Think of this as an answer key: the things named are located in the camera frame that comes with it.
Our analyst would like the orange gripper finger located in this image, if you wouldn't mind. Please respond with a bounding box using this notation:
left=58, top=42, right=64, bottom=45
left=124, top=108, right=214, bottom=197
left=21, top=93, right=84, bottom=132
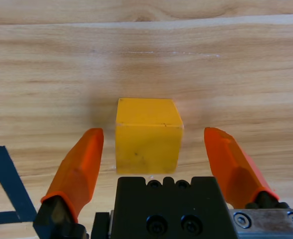
left=203, top=126, right=290, bottom=210
left=33, top=127, right=104, bottom=239

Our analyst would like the yellow wooden cube block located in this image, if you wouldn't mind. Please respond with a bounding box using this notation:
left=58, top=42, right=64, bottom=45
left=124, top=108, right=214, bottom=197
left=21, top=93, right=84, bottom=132
left=115, top=98, right=185, bottom=175

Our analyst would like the black tape square outline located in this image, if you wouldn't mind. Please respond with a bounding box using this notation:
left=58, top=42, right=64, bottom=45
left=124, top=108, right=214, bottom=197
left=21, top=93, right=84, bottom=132
left=0, top=145, right=37, bottom=225

